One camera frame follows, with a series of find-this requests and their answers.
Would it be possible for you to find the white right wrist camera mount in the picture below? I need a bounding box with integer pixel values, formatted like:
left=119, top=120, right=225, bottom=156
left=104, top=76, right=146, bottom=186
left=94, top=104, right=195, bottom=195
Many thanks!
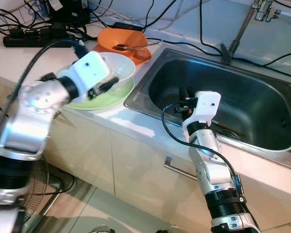
left=182, top=91, right=221, bottom=134

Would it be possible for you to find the orange bowl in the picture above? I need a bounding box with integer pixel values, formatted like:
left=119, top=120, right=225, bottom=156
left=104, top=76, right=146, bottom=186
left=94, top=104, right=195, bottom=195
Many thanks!
left=96, top=28, right=148, bottom=54

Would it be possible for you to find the floor fan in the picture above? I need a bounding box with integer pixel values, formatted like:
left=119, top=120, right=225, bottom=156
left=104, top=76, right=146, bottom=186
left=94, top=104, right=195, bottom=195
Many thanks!
left=17, top=154, right=64, bottom=233

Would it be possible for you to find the orange plate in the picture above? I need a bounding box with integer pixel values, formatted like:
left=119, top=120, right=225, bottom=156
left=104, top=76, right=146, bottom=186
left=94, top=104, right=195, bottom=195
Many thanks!
left=92, top=44, right=152, bottom=65

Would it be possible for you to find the white bowl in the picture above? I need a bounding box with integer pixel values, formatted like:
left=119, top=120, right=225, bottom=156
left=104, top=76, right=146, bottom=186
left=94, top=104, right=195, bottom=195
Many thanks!
left=56, top=52, right=136, bottom=91

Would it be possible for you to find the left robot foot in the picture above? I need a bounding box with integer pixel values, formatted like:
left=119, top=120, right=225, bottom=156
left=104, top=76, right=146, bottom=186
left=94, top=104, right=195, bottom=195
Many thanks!
left=90, top=224, right=118, bottom=233

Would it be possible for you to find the black power strip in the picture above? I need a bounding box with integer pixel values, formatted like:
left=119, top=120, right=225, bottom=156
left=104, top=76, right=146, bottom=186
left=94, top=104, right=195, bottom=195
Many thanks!
left=2, top=27, right=95, bottom=48

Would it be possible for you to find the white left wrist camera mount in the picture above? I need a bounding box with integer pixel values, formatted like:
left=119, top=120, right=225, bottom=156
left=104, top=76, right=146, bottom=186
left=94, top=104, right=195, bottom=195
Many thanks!
left=70, top=50, right=111, bottom=90

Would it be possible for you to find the black power adapter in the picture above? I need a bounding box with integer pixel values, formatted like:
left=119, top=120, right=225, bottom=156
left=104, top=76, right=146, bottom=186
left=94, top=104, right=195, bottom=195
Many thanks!
left=112, top=22, right=146, bottom=32

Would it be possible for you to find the stainless steel sink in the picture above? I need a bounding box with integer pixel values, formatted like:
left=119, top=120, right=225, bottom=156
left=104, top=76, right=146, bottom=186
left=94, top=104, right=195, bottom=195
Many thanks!
left=124, top=47, right=291, bottom=156

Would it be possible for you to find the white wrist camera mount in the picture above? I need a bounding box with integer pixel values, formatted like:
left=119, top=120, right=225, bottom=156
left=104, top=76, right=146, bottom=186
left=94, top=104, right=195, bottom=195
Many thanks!
left=70, top=50, right=111, bottom=90
left=182, top=91, right=221, bottom=134

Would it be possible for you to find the green plate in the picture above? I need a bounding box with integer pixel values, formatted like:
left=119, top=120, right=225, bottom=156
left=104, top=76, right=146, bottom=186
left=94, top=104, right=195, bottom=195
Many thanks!
left=63, top=78, right=135, bottom=111

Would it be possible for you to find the metal faucet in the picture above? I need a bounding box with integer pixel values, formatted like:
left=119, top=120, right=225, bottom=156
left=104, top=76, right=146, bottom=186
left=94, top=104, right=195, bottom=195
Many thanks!
left=221, top=0, right=282, bottom=66

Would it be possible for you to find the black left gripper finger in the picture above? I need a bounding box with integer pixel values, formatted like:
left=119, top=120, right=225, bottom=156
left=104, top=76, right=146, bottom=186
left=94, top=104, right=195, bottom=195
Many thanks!
left=99, top=77, right=121, bottom=94

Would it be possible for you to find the white hose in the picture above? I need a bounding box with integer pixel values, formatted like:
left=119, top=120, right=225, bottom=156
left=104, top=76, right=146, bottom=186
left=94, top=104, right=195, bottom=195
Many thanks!
left=276, top=10, right=291, bottom=22

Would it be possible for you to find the black wall cable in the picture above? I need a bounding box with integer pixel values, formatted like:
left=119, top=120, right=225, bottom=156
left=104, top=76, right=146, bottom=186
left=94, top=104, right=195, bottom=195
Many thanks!
left=199, top=0, right=226, bottom=55

